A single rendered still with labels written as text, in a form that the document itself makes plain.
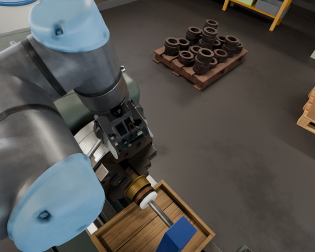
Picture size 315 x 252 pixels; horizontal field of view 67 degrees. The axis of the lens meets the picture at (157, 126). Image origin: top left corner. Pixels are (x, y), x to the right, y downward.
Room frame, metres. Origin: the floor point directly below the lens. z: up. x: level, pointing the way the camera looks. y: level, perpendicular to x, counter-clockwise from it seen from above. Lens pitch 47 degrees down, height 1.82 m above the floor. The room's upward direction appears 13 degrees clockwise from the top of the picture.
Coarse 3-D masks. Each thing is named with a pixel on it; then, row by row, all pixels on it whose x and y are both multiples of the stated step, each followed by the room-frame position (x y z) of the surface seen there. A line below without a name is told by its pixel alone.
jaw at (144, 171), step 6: (150, 144) 0.54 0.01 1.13; (144, 150) 0.51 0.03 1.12; (150, 150) 0.52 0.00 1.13; (132, 156) 0.49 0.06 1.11; (138, 156) 0.49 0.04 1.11; (144, 156) 0.49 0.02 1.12; (150, 156) 0.50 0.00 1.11; (132, 162) 0.46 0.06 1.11; (138, 162) 0.47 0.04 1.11; (144, 162) 0.47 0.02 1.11; (150, 162) 0.48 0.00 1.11; (132, 168) 0.45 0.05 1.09; (138, 168) 0.44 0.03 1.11; (144, 168) 0.45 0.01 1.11; (138, 174) 0.43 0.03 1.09; (144, 174) 0.43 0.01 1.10
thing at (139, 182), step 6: (132, 174) 0.41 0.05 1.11; (138, 180) 0.39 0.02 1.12; (144, 180) 0.40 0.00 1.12; (132, 186) 0.37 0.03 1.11; (138, 186) 0.37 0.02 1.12; (144, 186) 0.38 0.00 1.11; (150, 186) 0.39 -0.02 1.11; (126, 192) 0.36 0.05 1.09; (132, 192) 0.35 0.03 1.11; (138, 192) 0.36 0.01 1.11; (144, 192) 0.36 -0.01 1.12; (150, 192) 0.37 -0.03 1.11; (132, 198) 0.34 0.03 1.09; (138, 198) 0.34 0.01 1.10; (138, 204) 0.33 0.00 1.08
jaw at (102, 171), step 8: (96, 168) 0.37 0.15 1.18; (104, 168) 0.37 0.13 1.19; (112, 168) 0.39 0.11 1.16; (120, 168) 0.42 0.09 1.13; (104, 176) 0.35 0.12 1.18; (112, 176) 0.37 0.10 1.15; (120, 176) 0.37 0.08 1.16; (128, 176) 0.40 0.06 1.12; (112, 184) 0.35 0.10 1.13; (120, 184) 0.37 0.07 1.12; (128, 184) 0.37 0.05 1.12
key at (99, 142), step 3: (96, 141) 0.36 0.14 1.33; (99, 141) 0.36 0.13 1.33; (96, 144) 0.34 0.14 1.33; (99, 144) 0.35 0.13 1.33; (93, 147) 0.33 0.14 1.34; (96, 147) 0.34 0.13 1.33; (90, 150) 0.32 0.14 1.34; (93, 150) 0.32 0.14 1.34; (87, 153) 0.31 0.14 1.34; (90, 153) 0.31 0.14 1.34; (93, 153) 0.32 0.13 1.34; (90, 156) 0.30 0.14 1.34
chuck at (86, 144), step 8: (88, 136) 0.44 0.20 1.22; (80, 144) 0.42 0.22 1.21; (88, 144) 0.42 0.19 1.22; (136, 144) 0.50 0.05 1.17; (144, 144) 0.53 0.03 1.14; (152, 144) 0.57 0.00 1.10; (96, 152) 0.40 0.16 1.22; (104, 152) 0.40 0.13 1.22; (120, 152) 0.44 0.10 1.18; (128, 152) 0.47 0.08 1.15; (136, 152) 0.50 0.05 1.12; (96, 160) 0.38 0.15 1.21; (104, 160) 0.39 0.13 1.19; (112, 160) 0.42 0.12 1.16; (120, 160) 0.44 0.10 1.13; (128, 168) 0.48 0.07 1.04; (104, 184) 0.39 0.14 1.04; (104, 192) 0.39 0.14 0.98
